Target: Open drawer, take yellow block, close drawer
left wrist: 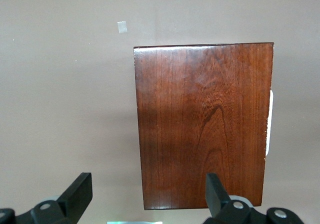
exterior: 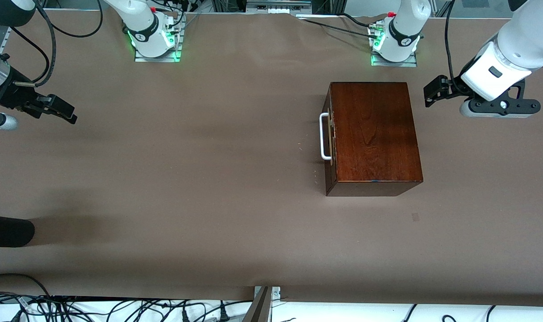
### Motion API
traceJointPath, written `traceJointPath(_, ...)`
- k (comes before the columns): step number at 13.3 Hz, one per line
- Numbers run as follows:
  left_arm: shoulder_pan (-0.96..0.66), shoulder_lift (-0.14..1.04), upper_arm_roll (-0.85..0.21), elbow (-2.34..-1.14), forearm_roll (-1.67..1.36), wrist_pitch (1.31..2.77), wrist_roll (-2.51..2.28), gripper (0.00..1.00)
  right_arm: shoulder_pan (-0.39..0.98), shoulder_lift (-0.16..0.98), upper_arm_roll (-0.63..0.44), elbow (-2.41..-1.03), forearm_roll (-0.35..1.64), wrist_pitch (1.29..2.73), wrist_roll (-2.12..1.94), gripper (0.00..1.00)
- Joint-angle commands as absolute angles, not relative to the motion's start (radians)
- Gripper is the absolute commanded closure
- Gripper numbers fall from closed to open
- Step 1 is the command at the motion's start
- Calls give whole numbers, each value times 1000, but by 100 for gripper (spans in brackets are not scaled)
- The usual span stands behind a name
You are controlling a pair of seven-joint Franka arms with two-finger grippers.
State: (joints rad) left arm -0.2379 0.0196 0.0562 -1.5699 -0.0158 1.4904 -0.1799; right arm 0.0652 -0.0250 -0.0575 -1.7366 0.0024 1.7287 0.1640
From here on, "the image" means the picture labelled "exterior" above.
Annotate wooden drawer with white handle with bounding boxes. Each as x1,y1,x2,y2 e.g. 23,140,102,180
320,95,337,182

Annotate dark brown wooden cabinet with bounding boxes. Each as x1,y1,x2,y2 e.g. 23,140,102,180
325,81,424,197

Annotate black cylinder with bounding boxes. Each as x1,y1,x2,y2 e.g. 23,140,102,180
0,214,35,248

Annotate brown paper table cover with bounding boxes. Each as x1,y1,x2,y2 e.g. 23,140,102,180
0,9,543,307

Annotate white power strip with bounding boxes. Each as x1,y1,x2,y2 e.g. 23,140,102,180
246,0,312,14

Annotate dark metal profile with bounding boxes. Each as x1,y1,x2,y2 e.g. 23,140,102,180
242,286,273,322

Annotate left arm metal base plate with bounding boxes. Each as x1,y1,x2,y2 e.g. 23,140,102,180
370,50,418,68

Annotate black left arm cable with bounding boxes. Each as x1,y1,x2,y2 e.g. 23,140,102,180
444,0,461,84

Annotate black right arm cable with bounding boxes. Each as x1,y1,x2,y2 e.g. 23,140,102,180
1,0,104,88

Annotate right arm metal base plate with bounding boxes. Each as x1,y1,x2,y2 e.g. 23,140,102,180
134,13,183,63

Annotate black cable to arm base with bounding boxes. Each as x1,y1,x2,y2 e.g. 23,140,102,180
298,13,381,41

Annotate cables at arm base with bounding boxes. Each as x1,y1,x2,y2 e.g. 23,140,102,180
148,0,200,34

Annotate black looped cable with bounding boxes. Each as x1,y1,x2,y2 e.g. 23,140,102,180
0,273,53,298

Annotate grey cable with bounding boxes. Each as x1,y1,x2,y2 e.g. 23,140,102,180
0,293,30,322

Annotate black plug cable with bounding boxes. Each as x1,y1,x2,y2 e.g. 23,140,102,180
180,301,218,322
218,301,254,322

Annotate silver metal bracket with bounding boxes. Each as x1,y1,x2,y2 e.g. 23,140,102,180
254,286,281,299

